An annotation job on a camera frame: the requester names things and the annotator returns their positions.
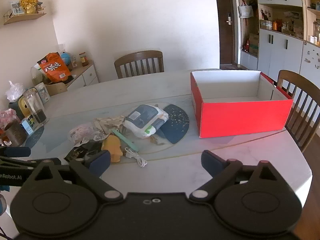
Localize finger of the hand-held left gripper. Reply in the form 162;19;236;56
0;147;31;157
0;156;62;172

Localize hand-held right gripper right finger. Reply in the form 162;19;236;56
189;150;287;203

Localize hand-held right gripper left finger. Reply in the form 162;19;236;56
22;150;123;204

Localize yellow squeeze toy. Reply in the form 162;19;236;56
102;135;123;163

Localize black and silver small packet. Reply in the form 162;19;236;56
64;144;100;162

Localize green toothbrush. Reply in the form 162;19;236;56
112;129;139;152

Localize pink white plastic packet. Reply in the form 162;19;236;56
68;123;106;146

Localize silver foil snack packet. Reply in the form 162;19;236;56
94;116;125;132

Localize red cardboard box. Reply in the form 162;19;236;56
190;70;293;138

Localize wet wipes pack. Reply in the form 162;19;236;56
124;104;169;139

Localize dark brown cup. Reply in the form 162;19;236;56
0;119;28;147

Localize puzzle cube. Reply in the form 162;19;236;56
20;115;38;133

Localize pink snack packets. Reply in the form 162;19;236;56
0;109;18;128

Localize green and yellow container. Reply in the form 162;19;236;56
9;96;28;119

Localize tall glass jar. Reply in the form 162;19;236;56
23;88;49;127

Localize round glass turntable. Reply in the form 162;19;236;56
22;101;200;161

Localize crumpled white plastic bag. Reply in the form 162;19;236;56
5;80;25;102

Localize white printed cup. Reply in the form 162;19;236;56
35;82;50;104

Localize white green printed bag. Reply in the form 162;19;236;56
31;64;49;85

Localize white sideboard cabinet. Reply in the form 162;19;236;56
45;64;100;95

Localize orange snack bag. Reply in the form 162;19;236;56
37;52;72;83

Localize dark wooden slatted chair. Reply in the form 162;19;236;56
277;69;320;153
114;50;165;79

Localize dark brown door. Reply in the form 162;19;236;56
214;0;242;68

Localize brown cardboard box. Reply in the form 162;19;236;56
249;33;260;56

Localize small photo card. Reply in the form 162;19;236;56
10;1;22;14

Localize golden ornament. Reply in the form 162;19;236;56
20;0;39;14

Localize hanging tote bag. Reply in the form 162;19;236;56
238;0;255;18

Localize white charging cable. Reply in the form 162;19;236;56
124;147;148;168

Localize wooden wall shelf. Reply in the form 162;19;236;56
3;5;47;25

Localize white and wood wall cabinet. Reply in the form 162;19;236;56
235;0;320;85

